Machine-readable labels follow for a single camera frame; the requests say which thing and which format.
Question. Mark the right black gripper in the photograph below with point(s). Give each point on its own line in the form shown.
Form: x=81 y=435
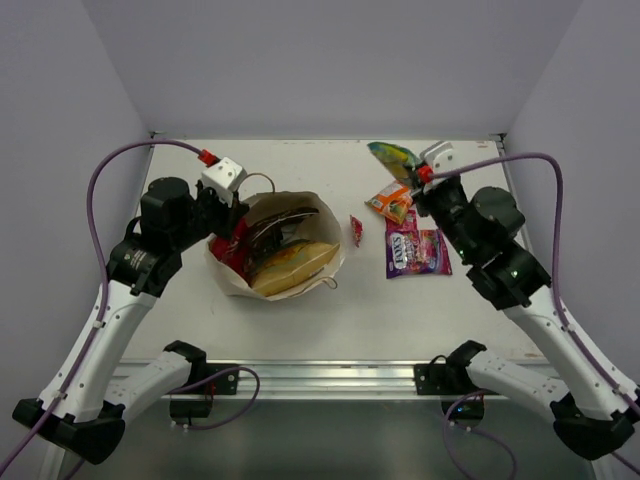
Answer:
x=432 y=191

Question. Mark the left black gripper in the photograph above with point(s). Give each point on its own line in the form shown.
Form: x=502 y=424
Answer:
x=226 y=212

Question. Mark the red R snack packet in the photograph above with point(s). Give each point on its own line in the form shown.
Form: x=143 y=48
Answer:
x=232 y=252

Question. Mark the brown paper bag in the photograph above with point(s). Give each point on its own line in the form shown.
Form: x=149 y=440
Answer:
x=323 y=227

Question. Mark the yellow chips bag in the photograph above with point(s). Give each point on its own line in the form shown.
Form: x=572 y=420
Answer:
x=291 y=265

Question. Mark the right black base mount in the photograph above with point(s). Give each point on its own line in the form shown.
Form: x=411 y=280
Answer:
x=437 y=377

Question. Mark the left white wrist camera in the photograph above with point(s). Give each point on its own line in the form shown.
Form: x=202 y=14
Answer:
x=225 y=178

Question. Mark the green snack packet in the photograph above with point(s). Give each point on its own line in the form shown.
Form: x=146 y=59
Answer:
x=399 y=161

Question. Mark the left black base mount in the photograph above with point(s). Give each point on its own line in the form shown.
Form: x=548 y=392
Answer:
x=204 y=386

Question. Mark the small red candy wrapper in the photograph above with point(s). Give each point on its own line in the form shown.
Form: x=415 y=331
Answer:
x=356 y=230

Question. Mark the purple Fox's candy bag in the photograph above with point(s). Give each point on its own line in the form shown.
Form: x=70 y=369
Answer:
x=414 y=251

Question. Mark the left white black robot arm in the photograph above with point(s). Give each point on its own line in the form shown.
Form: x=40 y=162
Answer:
x=80 y=411

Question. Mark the orange snack packet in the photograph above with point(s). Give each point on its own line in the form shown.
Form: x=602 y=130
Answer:
x=393 y=202

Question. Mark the dark brown snack bag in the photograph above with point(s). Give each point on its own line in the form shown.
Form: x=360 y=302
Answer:
x=270 y=234

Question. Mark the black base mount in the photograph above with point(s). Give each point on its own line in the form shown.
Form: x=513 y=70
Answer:
x=204 y=386
x=437 y=377

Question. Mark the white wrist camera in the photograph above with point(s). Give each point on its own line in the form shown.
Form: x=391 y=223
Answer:
x=225 y=178
x=436 y=159

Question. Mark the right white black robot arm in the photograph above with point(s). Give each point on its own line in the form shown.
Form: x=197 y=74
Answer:
x=590 y=404

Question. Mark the aluminium mounting rail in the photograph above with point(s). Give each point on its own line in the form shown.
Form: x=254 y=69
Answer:
x=330 y=380

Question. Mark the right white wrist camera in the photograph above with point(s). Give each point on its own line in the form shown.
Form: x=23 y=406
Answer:
x=436 y=159

